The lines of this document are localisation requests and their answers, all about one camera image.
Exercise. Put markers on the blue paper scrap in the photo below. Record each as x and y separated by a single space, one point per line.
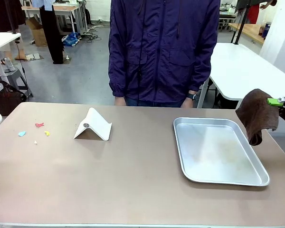
22 133

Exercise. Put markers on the blue plastic bag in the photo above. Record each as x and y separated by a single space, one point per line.
71 40

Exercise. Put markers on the silver can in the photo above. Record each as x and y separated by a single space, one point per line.
8 64

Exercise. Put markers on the large white table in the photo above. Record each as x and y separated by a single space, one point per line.
247 69

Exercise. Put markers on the white folded stand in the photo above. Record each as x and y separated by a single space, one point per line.
97 123

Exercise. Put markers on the red paper scrap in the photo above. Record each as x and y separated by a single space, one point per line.
39 124

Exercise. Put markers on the metal tray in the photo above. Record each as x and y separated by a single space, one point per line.
218 154

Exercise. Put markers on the person in red top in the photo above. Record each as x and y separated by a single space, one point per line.
254 12

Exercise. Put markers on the person's right hand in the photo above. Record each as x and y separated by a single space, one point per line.
120 101

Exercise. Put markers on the wooden workbench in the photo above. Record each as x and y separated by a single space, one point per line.
250 32

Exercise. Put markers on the blue bottle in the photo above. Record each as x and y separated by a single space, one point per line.
267 29

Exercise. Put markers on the person in black trousers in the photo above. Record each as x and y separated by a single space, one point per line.
53 35

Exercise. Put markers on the black pole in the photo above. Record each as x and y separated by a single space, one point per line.
240 26

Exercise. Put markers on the dark handbag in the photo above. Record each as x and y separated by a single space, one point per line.
4 99

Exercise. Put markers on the cardboard box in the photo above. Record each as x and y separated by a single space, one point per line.
39 35

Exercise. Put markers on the person's left hand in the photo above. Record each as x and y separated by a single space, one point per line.
187 103

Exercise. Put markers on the white side table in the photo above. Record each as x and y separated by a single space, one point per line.
2 40

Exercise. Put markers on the wooden top desk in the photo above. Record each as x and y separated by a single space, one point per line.
69 9

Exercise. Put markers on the black wristwatch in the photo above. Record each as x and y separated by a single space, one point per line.
192 97

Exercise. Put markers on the person in purple jacket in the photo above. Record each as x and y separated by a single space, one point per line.
161 52

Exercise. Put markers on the brown cloth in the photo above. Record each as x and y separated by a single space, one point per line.
256 114

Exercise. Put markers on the grey metal stool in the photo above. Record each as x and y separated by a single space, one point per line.
14 76

